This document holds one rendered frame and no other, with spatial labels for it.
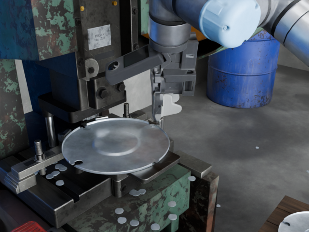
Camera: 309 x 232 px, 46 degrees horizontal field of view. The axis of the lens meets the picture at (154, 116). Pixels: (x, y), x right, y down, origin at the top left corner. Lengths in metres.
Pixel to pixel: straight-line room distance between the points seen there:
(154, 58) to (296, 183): 1.75
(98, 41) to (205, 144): 1.74
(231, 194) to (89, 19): 1.47
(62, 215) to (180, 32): 0.54
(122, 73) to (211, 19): 0.23
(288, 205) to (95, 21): 1.03
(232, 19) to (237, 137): 2.20
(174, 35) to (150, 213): 0.57
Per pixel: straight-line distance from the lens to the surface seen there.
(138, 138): 1.00
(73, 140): 1.03
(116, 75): 0.68
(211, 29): 0.51
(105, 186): 1.00
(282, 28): 0.60
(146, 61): 0.66
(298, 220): 1.46
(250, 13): 0.52
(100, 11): 0.91
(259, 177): 2.28
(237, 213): 1.99
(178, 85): 0.71
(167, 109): 0.75
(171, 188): 1.08
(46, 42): 0.78
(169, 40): 0.62
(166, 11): 0.60
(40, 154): 1.01
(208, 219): 1.23
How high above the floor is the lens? 1.28
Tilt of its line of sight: 26 degrees down
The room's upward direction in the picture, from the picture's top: straight up
